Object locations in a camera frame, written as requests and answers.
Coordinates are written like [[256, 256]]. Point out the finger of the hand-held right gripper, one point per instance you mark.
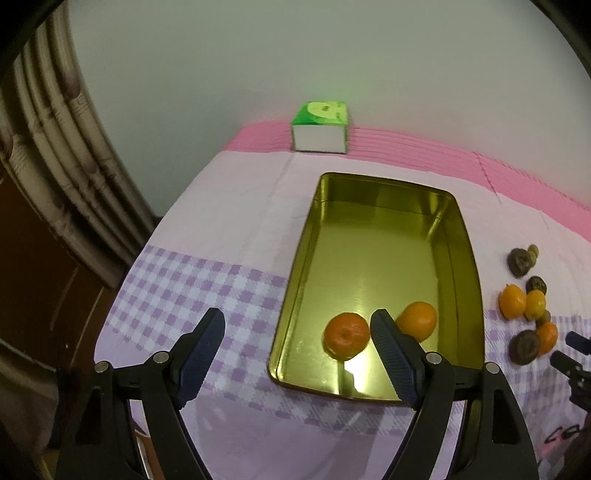
[[568, 362], [579, 342]]

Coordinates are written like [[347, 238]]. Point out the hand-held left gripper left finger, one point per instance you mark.
[[203, 355]]

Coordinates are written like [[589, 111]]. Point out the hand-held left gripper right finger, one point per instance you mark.
[[392, 355]]

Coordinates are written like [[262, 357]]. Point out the small orange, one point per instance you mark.
[[547, 336], [511, 301]]

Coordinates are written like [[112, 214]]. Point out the smooth orange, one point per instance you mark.
[[418, 320]]

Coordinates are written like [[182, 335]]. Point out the dark brown water chestnut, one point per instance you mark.
[[538, 284], [523, 347], [518, 263]]

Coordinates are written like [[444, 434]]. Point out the orange with green stem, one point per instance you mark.
[[347, 335]]

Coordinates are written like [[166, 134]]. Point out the small yellow-orange kumquat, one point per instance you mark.
[[535, 304]]

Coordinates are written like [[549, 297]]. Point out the gold tin box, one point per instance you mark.
[[369, 240]]

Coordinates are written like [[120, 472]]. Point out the tan longan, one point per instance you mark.
[[545, 316], [534, 251]]

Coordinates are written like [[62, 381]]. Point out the pink and purple checked tablecloth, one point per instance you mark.
[[221, 207]]

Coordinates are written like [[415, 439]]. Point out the brown wooden cabinet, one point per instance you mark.
[[41, 277]]

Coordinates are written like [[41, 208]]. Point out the green tissue pack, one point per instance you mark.
[[323, 138]]

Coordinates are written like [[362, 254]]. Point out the beige patterned curtain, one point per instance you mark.
[[55, 138]]

